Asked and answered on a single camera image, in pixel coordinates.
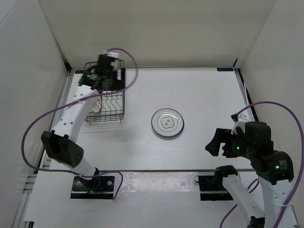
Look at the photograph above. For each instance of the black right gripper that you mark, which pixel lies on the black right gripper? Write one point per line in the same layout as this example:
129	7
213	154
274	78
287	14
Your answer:
221	135

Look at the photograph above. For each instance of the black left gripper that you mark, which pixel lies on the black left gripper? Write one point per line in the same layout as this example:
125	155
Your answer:
119	84

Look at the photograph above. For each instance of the white plate orange sunburst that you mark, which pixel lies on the white plate orange sunburst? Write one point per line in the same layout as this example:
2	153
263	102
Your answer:
97	106

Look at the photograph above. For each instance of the white plate green flower outline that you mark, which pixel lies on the white plate green flower outline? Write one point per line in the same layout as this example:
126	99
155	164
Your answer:
168	130

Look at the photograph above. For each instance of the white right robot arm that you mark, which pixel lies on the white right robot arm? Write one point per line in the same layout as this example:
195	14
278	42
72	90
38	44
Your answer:
274	169

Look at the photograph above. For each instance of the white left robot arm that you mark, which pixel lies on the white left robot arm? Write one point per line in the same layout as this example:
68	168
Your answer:
60	143

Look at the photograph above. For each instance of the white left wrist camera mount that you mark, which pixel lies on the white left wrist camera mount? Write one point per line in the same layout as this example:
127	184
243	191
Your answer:
112	59

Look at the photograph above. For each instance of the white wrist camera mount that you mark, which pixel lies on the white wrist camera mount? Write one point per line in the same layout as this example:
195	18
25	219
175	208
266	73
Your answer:
239	122
112	59

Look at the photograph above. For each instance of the metal wire dish rack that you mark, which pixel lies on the metal wire dish rack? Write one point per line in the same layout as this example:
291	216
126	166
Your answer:
113	106

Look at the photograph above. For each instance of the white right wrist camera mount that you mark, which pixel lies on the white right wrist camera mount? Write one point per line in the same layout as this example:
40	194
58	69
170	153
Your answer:
239	122

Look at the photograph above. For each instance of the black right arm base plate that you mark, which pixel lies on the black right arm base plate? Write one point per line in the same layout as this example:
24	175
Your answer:
210	190

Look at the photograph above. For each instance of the metal rail front bar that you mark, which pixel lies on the metal rail front bar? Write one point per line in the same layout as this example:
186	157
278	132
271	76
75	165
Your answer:
184	170

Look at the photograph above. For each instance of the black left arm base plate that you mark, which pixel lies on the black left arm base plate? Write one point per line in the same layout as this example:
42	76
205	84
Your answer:
102	188

